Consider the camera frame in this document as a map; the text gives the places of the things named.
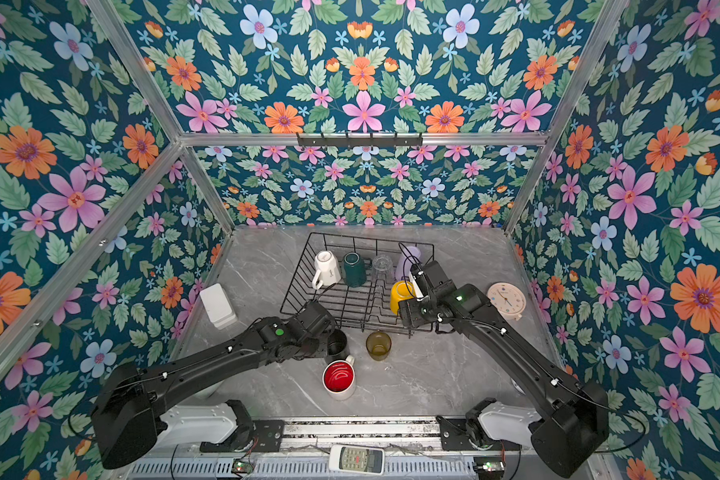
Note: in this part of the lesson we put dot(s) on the lilac cup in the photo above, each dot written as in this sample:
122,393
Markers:
409,256

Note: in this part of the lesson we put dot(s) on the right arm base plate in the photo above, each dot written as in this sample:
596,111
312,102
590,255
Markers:
455,436

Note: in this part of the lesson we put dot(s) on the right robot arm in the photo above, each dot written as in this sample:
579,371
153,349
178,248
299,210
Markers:
567,420

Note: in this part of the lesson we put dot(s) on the green mug cream inside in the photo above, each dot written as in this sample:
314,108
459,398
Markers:
354,269

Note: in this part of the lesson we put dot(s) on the yellow mug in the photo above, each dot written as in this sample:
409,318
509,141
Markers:
401,290

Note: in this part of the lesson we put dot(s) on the black hook rail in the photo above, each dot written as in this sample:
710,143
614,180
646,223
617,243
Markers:
346,140

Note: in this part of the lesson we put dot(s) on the white rectangular box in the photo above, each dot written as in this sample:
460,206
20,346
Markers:
218,307

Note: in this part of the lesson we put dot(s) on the black wire dish rack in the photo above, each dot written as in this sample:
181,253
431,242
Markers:
361,299

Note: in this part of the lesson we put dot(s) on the red inside white mug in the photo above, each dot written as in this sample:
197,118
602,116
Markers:
339,378

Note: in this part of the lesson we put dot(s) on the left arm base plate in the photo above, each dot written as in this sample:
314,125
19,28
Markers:
259,436

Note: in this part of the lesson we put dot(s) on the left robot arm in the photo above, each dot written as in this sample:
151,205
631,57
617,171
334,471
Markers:
130,414

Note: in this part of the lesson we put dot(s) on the clear glass cup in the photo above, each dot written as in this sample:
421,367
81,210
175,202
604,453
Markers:
383,269

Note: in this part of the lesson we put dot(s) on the black mug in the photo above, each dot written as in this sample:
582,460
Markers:
337,347

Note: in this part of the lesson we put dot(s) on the white remote control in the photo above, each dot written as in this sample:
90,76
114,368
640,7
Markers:
356,460

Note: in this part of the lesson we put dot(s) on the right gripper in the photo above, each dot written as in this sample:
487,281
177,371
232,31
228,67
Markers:
409,314

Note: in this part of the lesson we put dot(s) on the amber glass cup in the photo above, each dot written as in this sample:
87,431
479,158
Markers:
378,345

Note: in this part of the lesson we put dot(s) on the aluminium frame post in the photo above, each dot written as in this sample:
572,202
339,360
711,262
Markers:
128,53

